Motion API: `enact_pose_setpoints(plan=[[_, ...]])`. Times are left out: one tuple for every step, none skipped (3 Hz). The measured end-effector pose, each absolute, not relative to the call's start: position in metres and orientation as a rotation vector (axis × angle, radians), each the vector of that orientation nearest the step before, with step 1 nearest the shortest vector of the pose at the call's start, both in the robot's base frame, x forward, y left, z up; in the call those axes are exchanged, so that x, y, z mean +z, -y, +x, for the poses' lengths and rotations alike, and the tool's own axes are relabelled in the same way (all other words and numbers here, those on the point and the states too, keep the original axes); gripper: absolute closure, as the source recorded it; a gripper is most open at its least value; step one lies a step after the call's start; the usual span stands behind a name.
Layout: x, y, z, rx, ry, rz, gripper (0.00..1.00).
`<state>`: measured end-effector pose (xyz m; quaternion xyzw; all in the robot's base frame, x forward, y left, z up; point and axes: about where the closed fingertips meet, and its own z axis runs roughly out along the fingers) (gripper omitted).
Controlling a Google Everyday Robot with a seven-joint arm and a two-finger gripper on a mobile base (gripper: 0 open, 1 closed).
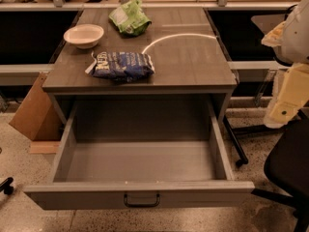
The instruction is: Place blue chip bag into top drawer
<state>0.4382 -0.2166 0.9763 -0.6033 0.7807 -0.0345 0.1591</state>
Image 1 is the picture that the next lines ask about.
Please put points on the black chair caster left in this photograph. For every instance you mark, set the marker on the black chair caster left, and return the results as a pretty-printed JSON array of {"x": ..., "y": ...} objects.
[{"x": 6, "y": 186}]

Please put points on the blue chip bag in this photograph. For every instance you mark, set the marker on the blue chip bag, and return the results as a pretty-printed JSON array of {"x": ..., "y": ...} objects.
[{"x": 121, "y": 66}]

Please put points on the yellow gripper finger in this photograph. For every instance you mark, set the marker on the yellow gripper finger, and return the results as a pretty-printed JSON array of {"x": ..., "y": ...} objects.
[
  {"x": 274, "y": 37},
  {"x": 290, "y": 93}
]

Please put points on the open grey top drawer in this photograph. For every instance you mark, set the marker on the open grey top drawer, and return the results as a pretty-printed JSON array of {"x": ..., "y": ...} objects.
[{"x": 168, "y": 146}]

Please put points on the brown cardboard box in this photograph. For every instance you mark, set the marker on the brown cardboard box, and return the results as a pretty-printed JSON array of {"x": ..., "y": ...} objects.
[{"x": 36, "y": 117}]

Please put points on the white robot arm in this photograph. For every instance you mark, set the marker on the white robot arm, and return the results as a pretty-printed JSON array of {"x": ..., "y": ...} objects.
[{"x": 290, "y": 40}]

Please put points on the black table leg with caster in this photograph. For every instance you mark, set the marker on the black table leg with caster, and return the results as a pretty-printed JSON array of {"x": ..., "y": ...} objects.
[{"x": 242, "y": 156}]

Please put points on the black office chair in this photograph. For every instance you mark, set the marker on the black office chair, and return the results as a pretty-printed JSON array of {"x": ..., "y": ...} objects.
[{"x": 287, "y": 166}]

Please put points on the grey drawer cabinet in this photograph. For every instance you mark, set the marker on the grey drawer cabinet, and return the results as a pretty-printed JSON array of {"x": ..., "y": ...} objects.
[{"x": 186, "y": 55}]

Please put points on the black drawer handle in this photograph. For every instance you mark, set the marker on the black drawer handle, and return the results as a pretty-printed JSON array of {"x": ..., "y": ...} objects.
[{"x": 145, "y": 201}]

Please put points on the green chip bag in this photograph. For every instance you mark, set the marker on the green chip bag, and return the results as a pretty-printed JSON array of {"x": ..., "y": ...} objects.
[{"x": 130, "y": 19}]

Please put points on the white bowl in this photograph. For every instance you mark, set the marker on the white bowl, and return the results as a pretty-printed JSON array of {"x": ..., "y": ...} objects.
[{"x": 84, "y": 36}]

